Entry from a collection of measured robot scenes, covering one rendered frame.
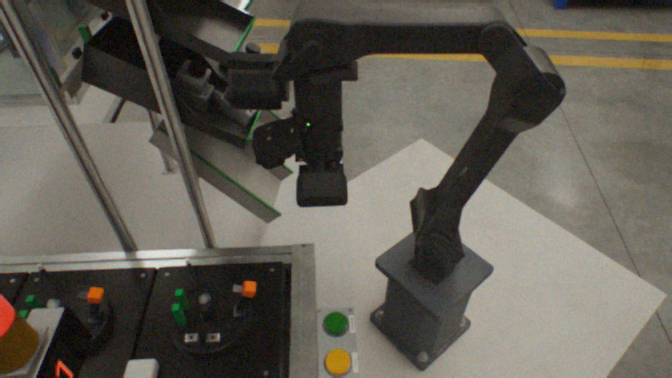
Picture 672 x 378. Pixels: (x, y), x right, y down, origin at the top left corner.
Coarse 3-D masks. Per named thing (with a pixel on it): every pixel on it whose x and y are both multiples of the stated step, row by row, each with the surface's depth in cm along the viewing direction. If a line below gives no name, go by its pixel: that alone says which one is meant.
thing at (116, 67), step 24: (120, 24) 78; (96, 48) 68; (120, 48) 81; (168, 48) 81; (96, 72) 71; (120, 72) 71; (144, 72) 70; (168, 72) 82; (216, 72) 84; (120, 96) 74; (144, 96) 73; (192, 120) 76; (216, 120) 80; (240, 144) 78
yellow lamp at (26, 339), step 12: (12, 324) 42; (24, 324) 43; (12, 336) 42; (24, 336) 43; (36, 336) 45; (0, 348) 41; (12, 348) 42; (24, 348) 43; (36, 348) 45; (0, 360) 42; (12, 360) 43; (24, 360) 44; (0, 372) 43
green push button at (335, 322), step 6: (330, 312) 80; (336, 312) 80; (330, 318) 79; (336, 318) 79; (342, 318) 79; (324, 324) 79; (330, 324) 78; (336, 324) 78; (342, 324) 78; (330, 330) 78; (336, 330) 78; (342, 330) 78
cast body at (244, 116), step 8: (216, 96) 81; (224, 96) 79; (224, 104) 80; (224, 112) 81; (232, 112) 80; (240, 112) 80; (248, 112) 80; (256, 112) 83; (240, 120) 81; (248, 120) 81
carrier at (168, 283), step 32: (160, 288) 84; (192, 288) 81; (224, 288) 82; (256, 288) 84; (160, 320) 79; (192, 320) 77; (224, 320) 77; (256, 320) 79; (160, 352) 75; (192, 352) 73; (224, 352) 75; (256, 352) 75
